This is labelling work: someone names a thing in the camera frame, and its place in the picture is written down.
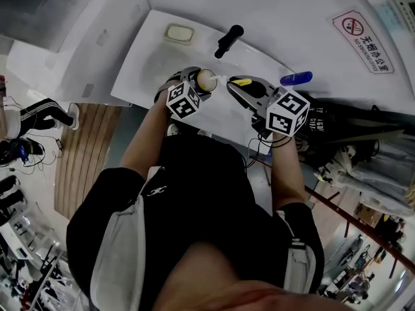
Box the no smoking wall sign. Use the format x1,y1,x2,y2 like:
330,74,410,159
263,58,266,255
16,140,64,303
331,10,396,76

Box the cardboard box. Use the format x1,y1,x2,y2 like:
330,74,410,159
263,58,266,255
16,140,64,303
355,204,383,228

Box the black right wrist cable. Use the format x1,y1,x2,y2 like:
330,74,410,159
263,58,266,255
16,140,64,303
244,131,292,170

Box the wooden slatted platform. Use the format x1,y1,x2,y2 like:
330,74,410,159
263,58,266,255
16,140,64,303
53,102,124,220

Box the white ceramic sink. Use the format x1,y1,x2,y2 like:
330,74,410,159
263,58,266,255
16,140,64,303
110,9,296,155

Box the black printed bag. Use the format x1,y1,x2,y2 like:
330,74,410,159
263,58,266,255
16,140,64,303
291,91,415,148

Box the red-brown wooden coat rack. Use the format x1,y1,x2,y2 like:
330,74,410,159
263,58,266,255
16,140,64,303
304,186,415,278

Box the blue bottle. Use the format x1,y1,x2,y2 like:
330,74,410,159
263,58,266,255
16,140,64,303
279,71,314,87

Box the soap dish with soap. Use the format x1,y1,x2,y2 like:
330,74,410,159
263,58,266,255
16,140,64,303
163,23,195,46

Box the white stepped cabinet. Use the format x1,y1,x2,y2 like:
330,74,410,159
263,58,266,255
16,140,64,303
6,0,153,105

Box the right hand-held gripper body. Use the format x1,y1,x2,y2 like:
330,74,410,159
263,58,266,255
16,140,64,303
250,88,311,138

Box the silver foil covered window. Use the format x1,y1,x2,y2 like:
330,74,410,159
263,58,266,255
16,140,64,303
0,0,108,50

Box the person's left forearm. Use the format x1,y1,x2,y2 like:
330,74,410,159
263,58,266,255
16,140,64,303
120,100,172,181

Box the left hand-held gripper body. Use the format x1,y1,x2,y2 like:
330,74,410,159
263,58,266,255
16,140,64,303
165,79,206,121

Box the yellow toothbrush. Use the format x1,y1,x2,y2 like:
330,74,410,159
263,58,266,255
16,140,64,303
198,70,252,89

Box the black faucet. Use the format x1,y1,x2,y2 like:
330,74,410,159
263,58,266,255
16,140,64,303
213,24,244,60

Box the white and blue cup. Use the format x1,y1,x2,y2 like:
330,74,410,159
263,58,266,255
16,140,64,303
193,67,219,94

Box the gray shoulder strap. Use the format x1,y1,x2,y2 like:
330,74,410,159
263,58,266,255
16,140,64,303
277,209,317,293

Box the hanging pale clothes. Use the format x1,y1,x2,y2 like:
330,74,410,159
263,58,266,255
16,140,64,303
316,139,415,218

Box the person's chest and chin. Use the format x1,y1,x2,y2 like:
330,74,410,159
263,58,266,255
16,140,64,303
152,240,354,311

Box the person's black shirt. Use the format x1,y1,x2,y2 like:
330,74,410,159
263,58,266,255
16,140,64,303
66,131,325,311

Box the person's right forearm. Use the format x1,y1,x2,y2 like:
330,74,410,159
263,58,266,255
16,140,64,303
270,131,307,212

